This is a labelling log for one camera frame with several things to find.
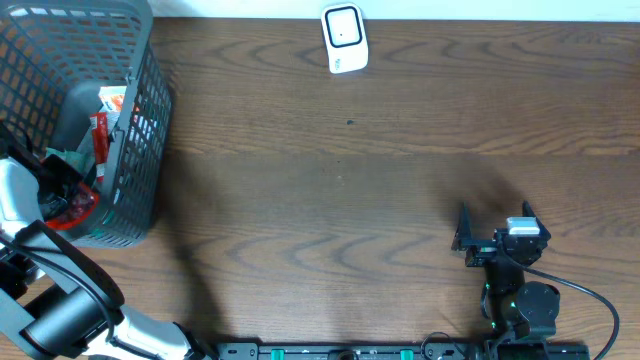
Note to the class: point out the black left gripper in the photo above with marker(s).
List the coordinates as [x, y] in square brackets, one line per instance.
[62, 172]

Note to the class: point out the white barcode scanner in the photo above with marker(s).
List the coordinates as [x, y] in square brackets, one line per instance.
[345, 38]

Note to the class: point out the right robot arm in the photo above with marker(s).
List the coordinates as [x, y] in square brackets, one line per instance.
[523, 313]

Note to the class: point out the red and white snack packet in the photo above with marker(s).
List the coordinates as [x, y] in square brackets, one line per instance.
[100, 136]

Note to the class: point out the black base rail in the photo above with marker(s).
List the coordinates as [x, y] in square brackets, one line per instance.
[429, 351]

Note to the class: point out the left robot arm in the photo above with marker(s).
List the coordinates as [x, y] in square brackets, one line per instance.
[55, 301]

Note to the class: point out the light green wipes pack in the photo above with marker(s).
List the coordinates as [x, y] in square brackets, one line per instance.
[81, 162]

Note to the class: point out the red snack bag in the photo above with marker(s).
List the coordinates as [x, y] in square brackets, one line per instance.
[81, 204]

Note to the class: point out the orange and white snack packet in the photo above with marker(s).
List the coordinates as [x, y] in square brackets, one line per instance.
[112, 97]

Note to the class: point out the grey plastic mesh basket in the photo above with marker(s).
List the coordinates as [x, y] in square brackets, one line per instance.
[55, 58]

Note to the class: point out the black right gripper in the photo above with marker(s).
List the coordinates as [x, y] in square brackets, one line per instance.
[482, 251]

